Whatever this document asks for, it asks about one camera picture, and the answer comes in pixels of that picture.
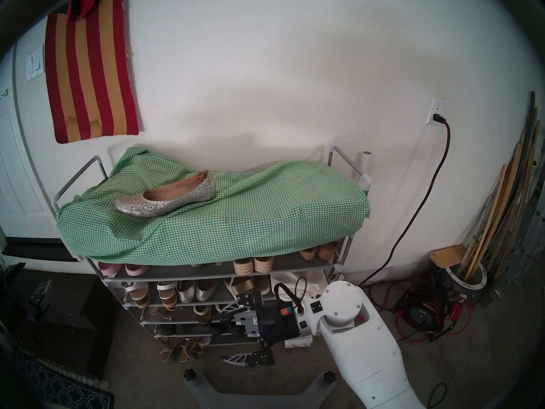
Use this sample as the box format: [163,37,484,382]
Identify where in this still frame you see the green gingham cloth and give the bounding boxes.
[57,146,371,266]

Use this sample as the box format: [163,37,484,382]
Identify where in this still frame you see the brown strappy sandal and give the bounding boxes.
[148,306,181,322]

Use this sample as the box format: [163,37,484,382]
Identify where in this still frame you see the light wooden slat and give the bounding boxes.
[466,163,509,272]
[473,131,533,281]

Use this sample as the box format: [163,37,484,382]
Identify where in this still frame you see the tan fringed moccasin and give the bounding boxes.
[180,338,205,363]
[160,338,183,363]

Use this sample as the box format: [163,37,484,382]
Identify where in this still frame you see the white light switch plate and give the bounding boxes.
[26,46,45,81]

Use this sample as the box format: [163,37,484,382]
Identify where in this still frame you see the blue patterned floor rug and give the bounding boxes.
[13,349,115,409]

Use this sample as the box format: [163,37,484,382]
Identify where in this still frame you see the smooth metallic silver flat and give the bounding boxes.
[177,280,197,304]
[196,279,220,302]

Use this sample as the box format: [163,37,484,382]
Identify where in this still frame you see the white blue bucket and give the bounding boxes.
[445,261,487,302]

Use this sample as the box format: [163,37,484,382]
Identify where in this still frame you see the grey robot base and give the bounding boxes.
[184,370,341,409]

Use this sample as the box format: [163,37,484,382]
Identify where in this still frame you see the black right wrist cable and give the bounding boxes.
[273,276,308,315]

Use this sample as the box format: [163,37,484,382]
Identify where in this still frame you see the brown cardboard piece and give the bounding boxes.
[429,243,468,269]

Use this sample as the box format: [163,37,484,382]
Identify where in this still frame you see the dark long pole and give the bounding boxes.
[494,90,538,281]

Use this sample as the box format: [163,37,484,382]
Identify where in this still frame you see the white door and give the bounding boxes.
[0,50,57,237]

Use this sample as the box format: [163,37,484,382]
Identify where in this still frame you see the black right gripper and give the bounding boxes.
[216,292,301,367]

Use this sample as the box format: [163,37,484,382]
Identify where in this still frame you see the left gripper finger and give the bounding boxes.
[2,262,27,285]
[31,279,53,324]

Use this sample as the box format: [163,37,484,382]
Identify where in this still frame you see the black floor cable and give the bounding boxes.
[425,383,447,409]

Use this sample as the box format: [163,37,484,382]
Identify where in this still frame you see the grey metal ladder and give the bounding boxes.
[500,157,545,300]

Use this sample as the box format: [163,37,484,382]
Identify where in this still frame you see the white drawstring bag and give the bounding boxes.
[271,271,330,300]

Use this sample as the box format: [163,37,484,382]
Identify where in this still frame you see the white wall outlet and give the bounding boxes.
[427,98,446,126]

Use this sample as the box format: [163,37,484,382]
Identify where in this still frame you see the black cord reel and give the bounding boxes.
[400,300,439,334]

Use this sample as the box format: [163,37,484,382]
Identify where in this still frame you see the grey metal shoe rack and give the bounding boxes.
[52,145,372,347]

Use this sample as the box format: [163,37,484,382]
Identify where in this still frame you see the red black power cord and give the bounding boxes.
[358,113,452,287]

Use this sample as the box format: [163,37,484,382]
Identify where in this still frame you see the white strap cork sandal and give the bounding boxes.
[123,282,151,309]
[156,281,178,308]

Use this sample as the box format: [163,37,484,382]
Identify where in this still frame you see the red yellow striped wall rug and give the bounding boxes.
[45,0,140,144]

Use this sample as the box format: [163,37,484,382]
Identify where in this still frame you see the white platform sandal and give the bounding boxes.
[224,277,256,304]
[251,275,272,297]

